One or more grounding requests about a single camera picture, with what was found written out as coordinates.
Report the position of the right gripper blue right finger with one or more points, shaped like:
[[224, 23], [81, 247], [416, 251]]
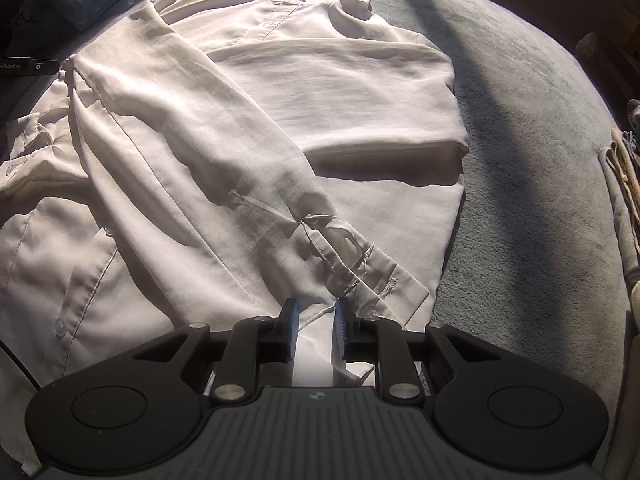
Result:
[[383, 343]]

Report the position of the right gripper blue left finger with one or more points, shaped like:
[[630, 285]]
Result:
[[254, 342]]

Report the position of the white button shirt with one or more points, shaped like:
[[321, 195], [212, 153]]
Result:
[[206, 160]]

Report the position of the grey bed blanket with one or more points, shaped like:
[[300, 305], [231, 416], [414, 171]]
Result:
[[533, 264]]

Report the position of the light blue folded garment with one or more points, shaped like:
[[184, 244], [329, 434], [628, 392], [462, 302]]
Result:
[[55, 20]]

